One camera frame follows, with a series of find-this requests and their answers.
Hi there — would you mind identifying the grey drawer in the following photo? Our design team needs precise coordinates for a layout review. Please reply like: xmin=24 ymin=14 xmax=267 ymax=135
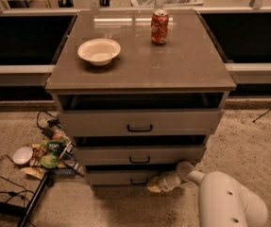
xmin=83 ymin=164 xmax=178 ymax=188
xmin=59 ymin=93 xmax=223 ymax=137
xmin=74 ymin=135 xmax=207 ymax=166

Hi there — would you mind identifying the white paper bowl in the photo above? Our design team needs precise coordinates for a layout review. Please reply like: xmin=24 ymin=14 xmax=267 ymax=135
xmin=77 ymin=39 xmax=121 ymax=66

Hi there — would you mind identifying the grey drawer cabinet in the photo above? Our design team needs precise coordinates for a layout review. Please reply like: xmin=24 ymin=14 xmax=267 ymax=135
xmin=44 ymin=9 xmax=237 ymax=189

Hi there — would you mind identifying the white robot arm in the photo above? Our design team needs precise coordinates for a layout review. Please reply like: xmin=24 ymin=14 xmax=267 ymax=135
xmin=147 ymin=161 xmax=268 ymax=227

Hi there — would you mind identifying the red soda can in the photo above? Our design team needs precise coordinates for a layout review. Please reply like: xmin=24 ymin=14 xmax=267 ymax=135
xmin=151 ymin=9 xmax=169 ymax=44

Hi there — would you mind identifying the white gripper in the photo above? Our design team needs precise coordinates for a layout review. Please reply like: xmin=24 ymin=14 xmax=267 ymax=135
xmin=146 ymin=170 xmax=191 ymax=193

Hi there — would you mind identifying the black floor stand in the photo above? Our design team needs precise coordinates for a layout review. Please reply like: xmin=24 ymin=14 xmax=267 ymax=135
xmin=0 ymin=173 xmax=52 ymax=227

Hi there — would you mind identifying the white bowl on floor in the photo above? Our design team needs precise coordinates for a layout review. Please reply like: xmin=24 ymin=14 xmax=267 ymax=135
xmin=12 ymin=147 xmax=33 ymax=166

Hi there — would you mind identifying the brown snack packet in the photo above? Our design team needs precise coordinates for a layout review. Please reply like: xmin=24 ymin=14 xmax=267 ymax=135
xmin=21 ymin=166 xmax=46 ymax=180

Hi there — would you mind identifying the green chip bag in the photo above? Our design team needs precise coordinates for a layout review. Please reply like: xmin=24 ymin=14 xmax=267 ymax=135
xmin=40 ymin=140 xmax=62 ymax=169

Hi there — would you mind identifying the black cable on floor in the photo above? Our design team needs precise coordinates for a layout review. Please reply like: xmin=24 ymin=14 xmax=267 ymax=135
xmin=0 ymin=154 xmax=35 ymax=203

